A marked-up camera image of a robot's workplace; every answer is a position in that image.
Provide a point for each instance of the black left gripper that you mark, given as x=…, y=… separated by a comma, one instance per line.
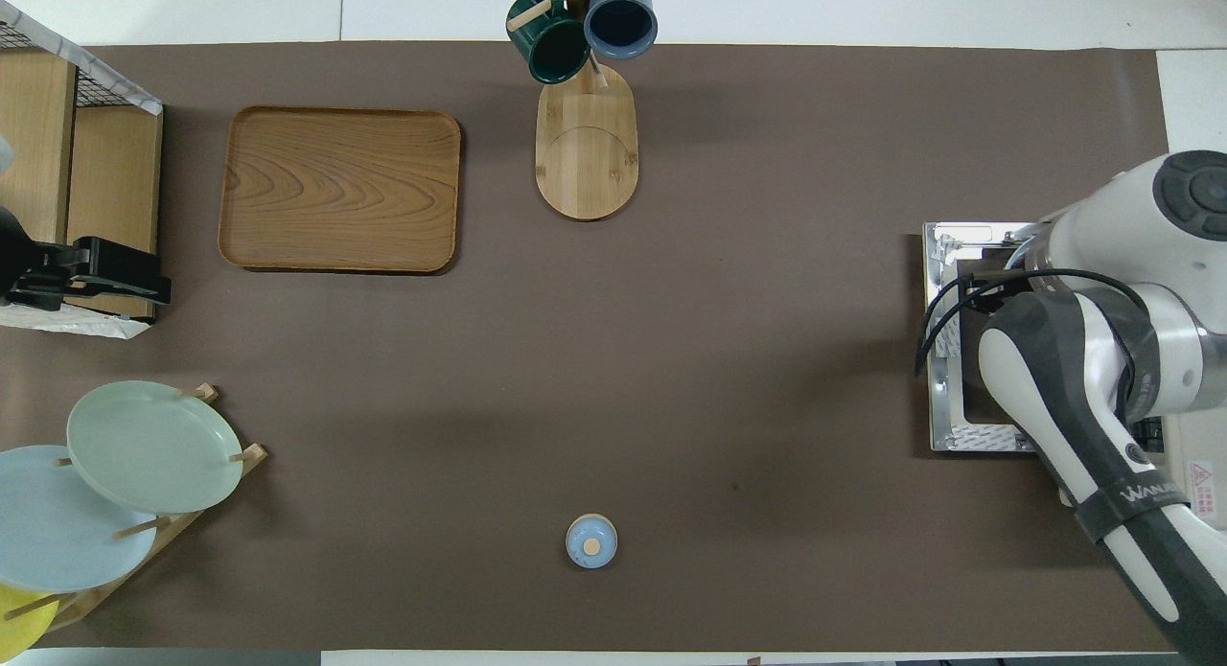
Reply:
x=19, y=254

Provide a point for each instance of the cream toaster oven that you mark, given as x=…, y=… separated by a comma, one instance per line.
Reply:
x=968, y=439

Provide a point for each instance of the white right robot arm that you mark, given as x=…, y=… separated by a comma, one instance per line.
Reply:
x=1102, y=264

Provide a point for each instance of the white marbled cloth strip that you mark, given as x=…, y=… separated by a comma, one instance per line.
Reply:
x=86, y=325
x=125, y=93

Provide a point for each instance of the wooden shelf unit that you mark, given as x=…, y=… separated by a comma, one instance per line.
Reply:
x=105, y=187

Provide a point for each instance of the pale green plate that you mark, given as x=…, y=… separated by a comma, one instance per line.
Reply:
x=153, y=446

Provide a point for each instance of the wooden plate rack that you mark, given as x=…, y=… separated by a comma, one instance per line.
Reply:
x=254, y=452

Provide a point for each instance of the wooden serving tray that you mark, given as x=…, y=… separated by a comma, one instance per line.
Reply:
x=340, y=187

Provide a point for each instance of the light blue racked plate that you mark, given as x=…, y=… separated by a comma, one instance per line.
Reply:
x=57, y=532

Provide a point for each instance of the yellow plate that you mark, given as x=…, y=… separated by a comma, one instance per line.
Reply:
x=19, y=628

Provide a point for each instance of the wooden mug tree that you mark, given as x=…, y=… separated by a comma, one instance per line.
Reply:
x=585, y=158

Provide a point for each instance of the dark green mug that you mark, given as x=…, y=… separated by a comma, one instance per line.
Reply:
x=551, y=43

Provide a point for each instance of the brown table mat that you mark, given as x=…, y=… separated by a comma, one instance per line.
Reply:
x=671, y=359

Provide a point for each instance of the blue mug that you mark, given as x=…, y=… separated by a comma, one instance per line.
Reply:
x=621, y=19

